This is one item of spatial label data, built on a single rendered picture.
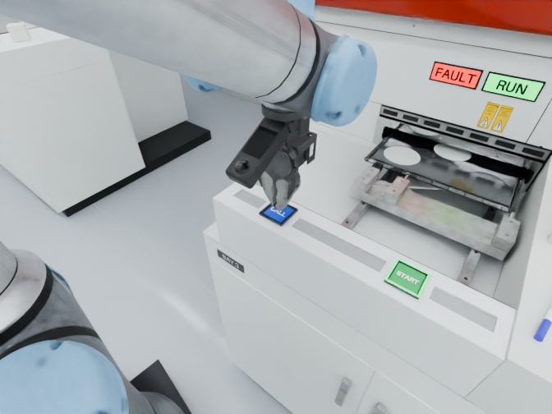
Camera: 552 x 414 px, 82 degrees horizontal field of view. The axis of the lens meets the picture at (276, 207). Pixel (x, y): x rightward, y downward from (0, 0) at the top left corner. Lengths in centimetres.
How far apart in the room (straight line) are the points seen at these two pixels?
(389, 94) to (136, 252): 154
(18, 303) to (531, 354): 60
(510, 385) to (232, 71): 53
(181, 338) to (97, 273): 64
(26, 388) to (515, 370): 54
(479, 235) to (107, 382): 73
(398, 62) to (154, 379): 94
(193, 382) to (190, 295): 112
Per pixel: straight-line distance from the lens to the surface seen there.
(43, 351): 36
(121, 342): 169
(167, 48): 20
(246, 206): 65
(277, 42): 24
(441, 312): 55
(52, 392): 34
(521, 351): 57
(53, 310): 41
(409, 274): 57
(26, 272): 40
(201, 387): 61
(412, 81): 104
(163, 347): 161
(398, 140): 106
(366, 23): 106
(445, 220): 83
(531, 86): 99
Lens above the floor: 139
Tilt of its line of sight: 41 degrees down
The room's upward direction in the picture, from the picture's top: straight up
